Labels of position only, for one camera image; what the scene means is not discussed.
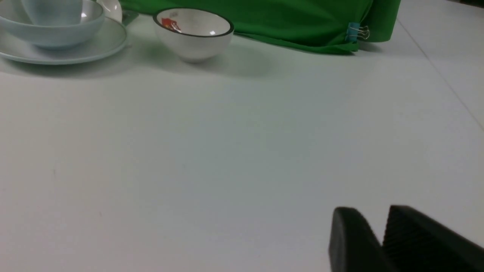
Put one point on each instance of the pale green cup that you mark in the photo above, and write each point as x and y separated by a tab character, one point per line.
53	12

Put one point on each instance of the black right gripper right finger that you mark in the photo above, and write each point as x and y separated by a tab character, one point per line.
414	242

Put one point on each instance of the dark green rectangular tray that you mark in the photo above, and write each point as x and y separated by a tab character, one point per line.
128	17

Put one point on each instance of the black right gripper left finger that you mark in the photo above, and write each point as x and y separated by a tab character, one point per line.
353	246

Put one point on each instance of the pale green large bowl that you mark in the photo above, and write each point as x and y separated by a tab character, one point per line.
15	21

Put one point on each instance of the blue binder clip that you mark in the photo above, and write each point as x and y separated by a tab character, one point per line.
355	31

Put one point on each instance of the pale green round plate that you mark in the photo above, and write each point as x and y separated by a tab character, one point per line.
111	39

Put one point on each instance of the green backdrop cloth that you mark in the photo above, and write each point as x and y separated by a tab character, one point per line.
315	26

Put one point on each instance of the white ceramic spoon on tray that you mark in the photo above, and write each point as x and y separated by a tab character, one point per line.
112	9

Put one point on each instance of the black-rimmed white small bowl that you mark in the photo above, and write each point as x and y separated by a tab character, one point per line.
194	35

